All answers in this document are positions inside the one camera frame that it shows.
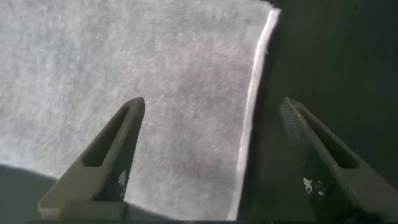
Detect black tablecloth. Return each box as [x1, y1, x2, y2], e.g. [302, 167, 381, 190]
[0, 0, 398, 224]

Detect grey towel with orange stripe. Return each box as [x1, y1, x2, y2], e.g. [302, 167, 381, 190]
[0, 0, 282, 222]

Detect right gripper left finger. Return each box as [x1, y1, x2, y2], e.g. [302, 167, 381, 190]
[37, 96, 147, 220]

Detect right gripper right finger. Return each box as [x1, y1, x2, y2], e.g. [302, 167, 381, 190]
[279, 96, 398, 224]

